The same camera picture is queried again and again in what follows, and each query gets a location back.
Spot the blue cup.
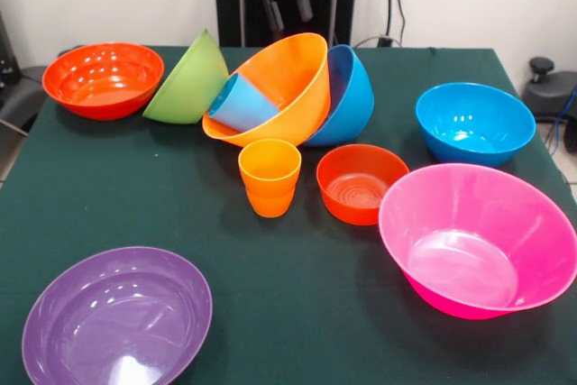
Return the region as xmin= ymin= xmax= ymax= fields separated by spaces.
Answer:
xmin=207 ymin=72 xmax=281 ymax=133

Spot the large orange bowl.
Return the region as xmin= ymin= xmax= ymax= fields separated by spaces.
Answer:
xmin=201 ymin=32 xmax=332 ymax=148

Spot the blue cone-shaped bowl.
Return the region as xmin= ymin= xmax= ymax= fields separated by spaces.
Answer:
xmin=302 ymin=44 xmax=375 ymax=148

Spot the green bowl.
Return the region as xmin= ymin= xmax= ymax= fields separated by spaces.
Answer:
xmin=142 ymin=28 xmax=230 ymax=125

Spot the large red-orange bowl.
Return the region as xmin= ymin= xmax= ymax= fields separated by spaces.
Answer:
xmin=41 ymin=41 xmax=166 ymax=122

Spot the orange cup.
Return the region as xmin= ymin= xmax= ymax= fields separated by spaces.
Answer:
xmin=238 ymin=138 xmax=302 ymax=199
xmin=245 ymin=184 xmax=298 ymax=218

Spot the small red bowl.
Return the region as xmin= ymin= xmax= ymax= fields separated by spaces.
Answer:
xmin=316 ymin=143 xmax=410 ymax=226

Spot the blue round bowl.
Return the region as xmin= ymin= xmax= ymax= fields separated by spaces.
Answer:
xmin=415 ymin=82 xmax=537 ymax=168

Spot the dark green table cloth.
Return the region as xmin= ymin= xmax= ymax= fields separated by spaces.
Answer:
xmin=0 ymin=45 xmax=577 ymax=385

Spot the black equipment box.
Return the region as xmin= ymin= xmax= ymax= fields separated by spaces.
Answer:
xmin=0 ymin=13 xmax=20 ymax=87

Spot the pink bowl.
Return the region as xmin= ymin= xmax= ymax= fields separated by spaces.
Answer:
xmin=377 ymin=162 xmax=577 ymax=320

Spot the purple bowl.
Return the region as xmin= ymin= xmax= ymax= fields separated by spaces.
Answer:
xmin=21 ymin=246 xmax=214 ymax=385

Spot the wall cable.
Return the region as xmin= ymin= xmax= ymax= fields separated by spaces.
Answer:
xmin=353 ymin=0 xmax=409 ymax=49

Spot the black pedestal foot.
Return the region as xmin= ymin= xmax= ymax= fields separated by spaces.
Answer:
xmin=0 ymin=64 xmax=50 ymax=142
xmin=521 ymin=57 xmax=577 ymax=124

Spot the blue cable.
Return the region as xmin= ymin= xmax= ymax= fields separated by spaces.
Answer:
xmin=546 ymin=86 xmax=577 ymax=154

